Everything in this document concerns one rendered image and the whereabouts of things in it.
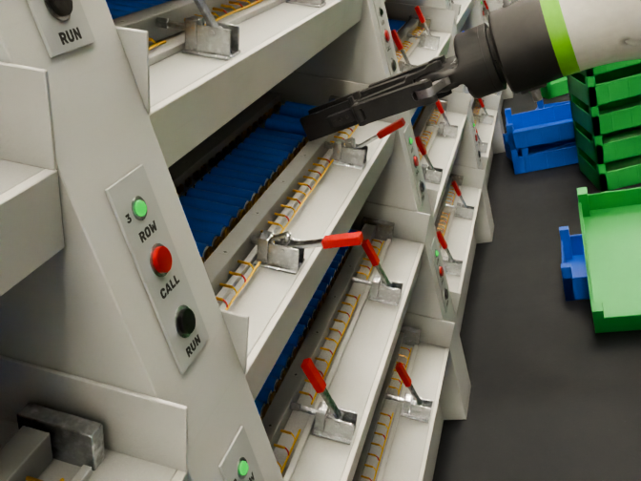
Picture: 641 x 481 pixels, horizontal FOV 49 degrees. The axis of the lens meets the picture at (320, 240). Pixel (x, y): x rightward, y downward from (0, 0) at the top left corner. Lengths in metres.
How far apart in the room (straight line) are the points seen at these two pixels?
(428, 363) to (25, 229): 0.87
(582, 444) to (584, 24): 0.68
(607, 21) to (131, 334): 0.55
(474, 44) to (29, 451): 0.58
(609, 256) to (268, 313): 1.06
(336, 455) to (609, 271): 0.93
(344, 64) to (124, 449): 0.71
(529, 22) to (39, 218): 0.55
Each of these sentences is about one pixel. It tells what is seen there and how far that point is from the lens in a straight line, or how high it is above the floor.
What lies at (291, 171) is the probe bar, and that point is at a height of 0.59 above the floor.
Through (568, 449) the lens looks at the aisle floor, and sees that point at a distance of 1.21.
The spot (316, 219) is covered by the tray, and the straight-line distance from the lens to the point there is 0.73.
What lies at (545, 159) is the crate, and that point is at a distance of 2.29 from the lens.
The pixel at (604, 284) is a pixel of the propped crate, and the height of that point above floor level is 0.05.
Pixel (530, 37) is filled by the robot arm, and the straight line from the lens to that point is 0.77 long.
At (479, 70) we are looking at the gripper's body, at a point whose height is 0.64.
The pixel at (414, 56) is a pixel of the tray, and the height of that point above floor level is 0.55.
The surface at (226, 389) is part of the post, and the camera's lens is 0.49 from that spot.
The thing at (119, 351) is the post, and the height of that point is 0.63.
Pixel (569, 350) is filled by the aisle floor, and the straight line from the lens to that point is 1.42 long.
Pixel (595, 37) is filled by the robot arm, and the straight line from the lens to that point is 0.77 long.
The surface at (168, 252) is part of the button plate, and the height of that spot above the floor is 0.66.
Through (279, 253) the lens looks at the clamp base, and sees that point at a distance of 0.63.
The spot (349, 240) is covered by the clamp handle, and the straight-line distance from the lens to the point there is 0.61.
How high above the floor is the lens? 0.80
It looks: 22 degrees down
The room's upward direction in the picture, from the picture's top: 17 degrees counter-clockwise
